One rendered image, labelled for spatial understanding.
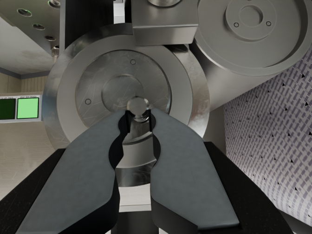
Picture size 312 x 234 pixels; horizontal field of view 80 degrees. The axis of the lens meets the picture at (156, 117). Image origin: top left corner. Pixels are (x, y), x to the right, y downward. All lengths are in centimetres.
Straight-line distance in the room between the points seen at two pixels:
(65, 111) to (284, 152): 24
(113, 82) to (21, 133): 46
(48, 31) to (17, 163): 33
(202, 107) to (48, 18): 39
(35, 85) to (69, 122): 370
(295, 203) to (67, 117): 26
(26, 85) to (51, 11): 358
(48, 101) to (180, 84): 12
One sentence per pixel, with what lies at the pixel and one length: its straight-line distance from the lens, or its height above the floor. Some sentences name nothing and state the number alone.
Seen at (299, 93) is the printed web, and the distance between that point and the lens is 25.
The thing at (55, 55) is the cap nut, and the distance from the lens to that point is 58.
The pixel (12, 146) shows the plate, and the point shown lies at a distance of 61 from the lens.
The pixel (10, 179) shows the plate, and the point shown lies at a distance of 61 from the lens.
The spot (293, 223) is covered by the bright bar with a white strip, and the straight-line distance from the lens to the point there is 44.
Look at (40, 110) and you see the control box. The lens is 57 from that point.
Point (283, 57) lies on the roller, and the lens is 22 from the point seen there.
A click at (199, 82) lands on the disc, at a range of 17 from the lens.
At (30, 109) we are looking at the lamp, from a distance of 58.
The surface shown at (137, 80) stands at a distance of 15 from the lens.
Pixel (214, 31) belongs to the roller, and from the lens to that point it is 20.
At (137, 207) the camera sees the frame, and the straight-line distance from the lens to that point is 52.
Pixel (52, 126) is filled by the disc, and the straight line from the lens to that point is 18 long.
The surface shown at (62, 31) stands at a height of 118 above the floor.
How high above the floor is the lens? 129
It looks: 8 degrees down
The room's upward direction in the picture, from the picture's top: 177 degrees clockwise
